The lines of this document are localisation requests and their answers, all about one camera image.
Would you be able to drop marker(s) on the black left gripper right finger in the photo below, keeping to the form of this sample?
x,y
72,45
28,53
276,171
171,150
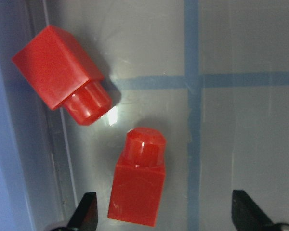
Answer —
x,y
246,215

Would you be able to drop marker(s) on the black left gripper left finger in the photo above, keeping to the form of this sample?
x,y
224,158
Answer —
x,y
84,218

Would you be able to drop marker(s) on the red block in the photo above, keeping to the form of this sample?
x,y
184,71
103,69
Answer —
x,y
63,75
139,178

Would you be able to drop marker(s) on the blue plastic tray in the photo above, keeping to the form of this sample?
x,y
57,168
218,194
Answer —
x,y
15,207

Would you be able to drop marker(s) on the clear plastic storage box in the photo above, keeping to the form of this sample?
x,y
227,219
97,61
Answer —
x,y
211,75

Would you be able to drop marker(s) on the red block tilted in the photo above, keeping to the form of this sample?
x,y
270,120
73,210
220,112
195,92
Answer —
x,y
63,75

